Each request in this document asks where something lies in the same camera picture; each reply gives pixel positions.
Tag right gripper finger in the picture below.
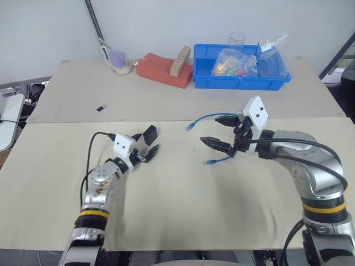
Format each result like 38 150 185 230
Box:
199 136 235 156
214 114 240 128

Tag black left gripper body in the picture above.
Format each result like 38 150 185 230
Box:
129 147 148 168

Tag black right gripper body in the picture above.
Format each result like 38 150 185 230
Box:
232 114 255 154

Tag blue Ethernet cable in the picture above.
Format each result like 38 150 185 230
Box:
185 111 244 167

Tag beige table cloth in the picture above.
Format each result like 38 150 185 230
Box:
0 116 355 252

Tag blue plastic bin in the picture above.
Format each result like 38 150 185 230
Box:
192 43 292 90

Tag bag of colourful small parts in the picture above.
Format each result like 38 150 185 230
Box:
210 48 260 78

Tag red foam block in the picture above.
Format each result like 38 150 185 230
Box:
135 52 194 90

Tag clear bag with dark contents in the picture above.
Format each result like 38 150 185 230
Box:
256 33 291 80

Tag wooden block with holes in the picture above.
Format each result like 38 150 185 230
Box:
170 45 192 77

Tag glass jar with purple contents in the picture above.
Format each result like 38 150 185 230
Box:
106 48 134 76

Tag clear plastic cup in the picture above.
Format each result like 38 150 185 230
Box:
228 32 247 51

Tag white tag on pole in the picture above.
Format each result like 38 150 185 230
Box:
99 39 112 67

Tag black bags under shelf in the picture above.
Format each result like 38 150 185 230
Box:
26 82 49 108

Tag grey ribbed pole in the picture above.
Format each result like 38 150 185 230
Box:
84 0 108 60

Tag white side table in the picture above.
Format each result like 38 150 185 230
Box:
0 93 26 152

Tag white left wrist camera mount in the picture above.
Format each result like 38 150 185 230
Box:
113 134 138 171

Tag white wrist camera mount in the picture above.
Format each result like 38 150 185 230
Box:
242 95 268 155
113 134 138 171

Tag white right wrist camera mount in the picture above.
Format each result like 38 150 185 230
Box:
242 95 268 155

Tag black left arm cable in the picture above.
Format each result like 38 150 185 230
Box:
80 132 116 206

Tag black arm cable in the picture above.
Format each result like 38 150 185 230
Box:
247 137 349 192
80 132 116 206

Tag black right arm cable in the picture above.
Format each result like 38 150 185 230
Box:
247 137 349 192

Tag thick black cable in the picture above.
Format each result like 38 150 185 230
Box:
279 218 306 266

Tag dark metal frame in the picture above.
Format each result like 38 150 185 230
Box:
318 33 355 81

